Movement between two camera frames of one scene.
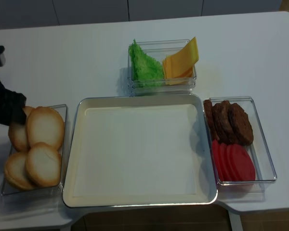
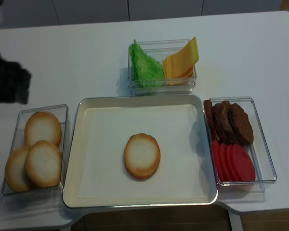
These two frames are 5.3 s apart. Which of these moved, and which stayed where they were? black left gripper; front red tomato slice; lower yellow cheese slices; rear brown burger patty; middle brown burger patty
Moved: black left gripper
Stayed: front red tomato slice; rear brown burger patty; lower yellow cheese slices; middle brown burger patty
